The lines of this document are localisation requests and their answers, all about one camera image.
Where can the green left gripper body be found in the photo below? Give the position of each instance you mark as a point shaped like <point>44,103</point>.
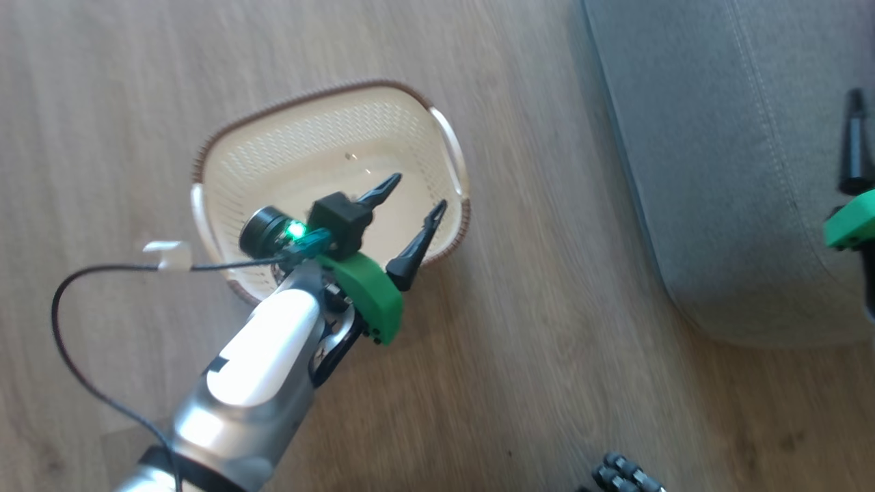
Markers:
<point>372,290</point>

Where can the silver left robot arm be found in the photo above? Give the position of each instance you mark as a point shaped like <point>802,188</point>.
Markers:
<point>260,355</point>

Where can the grey fabric sofa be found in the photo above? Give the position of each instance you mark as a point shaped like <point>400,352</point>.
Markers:
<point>724,171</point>

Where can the black cylindrical wrist module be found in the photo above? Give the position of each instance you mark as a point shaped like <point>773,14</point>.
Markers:
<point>261,231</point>

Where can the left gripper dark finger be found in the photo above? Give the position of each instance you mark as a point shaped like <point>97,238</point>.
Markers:
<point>379,193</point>
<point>413,256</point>

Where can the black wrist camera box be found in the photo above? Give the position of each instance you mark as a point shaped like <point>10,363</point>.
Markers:
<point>338,219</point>

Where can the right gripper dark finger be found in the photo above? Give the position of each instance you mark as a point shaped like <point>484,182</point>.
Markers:
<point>855,150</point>

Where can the cream perforated laundry basket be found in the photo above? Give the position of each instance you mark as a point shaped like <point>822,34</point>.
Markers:
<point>321,150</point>

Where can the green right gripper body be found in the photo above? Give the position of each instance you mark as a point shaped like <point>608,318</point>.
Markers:
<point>854,222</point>

